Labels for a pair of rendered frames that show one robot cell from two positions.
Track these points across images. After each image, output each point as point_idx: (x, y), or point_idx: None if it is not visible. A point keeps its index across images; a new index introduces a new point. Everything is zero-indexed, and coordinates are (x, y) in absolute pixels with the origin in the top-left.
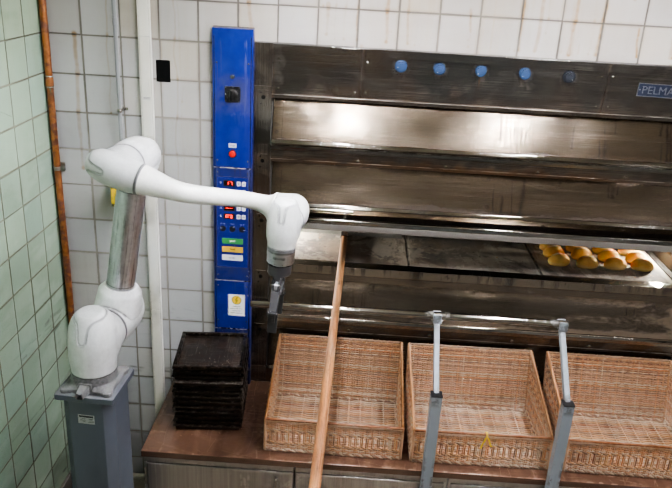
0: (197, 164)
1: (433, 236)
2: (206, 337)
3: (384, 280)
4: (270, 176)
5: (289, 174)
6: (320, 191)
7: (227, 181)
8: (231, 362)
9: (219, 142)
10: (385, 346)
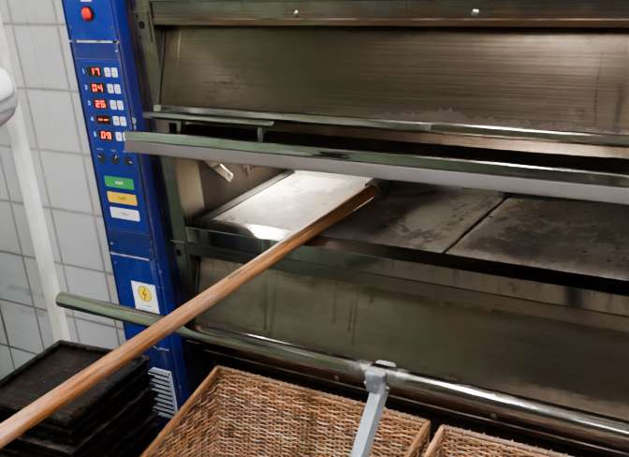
0: (56, 38)
1: (420, 182)
2: (85, 355)
3: (384, 280)
4: (161, 56)
5: (191, 51)
6: (239, 83)
7: (92, 67)
8: (69, 407)
9: None
10: (396, 424)
